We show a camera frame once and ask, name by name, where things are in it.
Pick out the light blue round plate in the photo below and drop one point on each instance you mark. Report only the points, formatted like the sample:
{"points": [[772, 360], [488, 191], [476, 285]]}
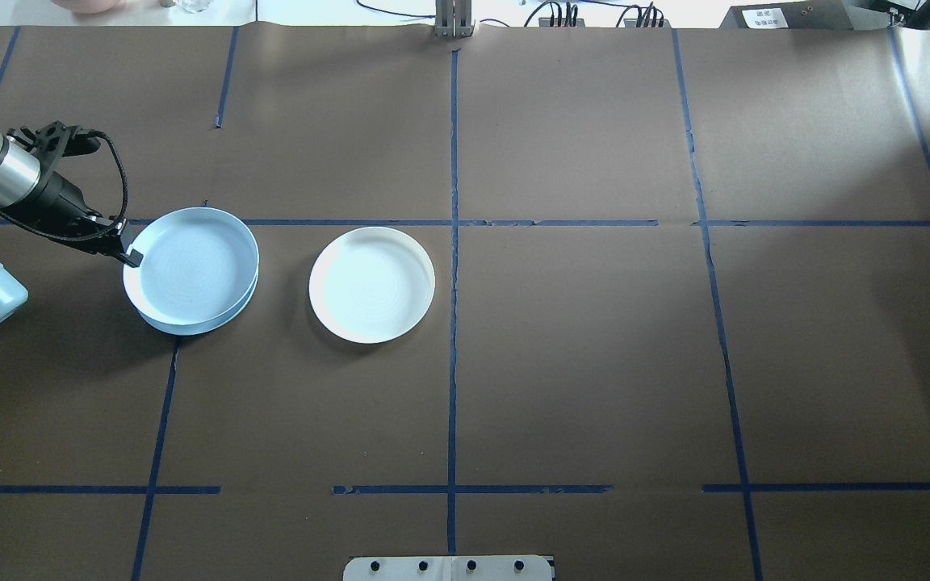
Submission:
{"points": [[198, 329], [194, 266]]}

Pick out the white round plate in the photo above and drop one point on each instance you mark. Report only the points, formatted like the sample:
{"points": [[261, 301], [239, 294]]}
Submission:
{"points": [[372, 285]]}

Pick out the clear glass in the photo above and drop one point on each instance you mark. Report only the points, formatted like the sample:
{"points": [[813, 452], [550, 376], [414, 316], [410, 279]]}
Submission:
{"points": [[193, 5]]}

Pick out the black box with white label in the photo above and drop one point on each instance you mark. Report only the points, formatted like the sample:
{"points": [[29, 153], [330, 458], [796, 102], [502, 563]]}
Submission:
{"points": [[788, 14]]}

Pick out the black support tube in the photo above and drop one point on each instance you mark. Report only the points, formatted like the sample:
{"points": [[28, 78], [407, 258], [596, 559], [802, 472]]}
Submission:
{"points": [[929, 12]]}

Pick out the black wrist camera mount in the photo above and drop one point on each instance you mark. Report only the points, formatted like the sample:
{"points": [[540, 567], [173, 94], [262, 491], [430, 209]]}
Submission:
{"points": [[53, 141]]}

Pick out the aluminium post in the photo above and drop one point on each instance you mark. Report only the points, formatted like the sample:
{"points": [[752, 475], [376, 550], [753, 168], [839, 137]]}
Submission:
{"points": [[454, 20]]}

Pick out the white pedestal column with base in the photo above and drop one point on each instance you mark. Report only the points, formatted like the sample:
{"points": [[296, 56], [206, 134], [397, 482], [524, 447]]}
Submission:
{"points": [[449, 569]]}

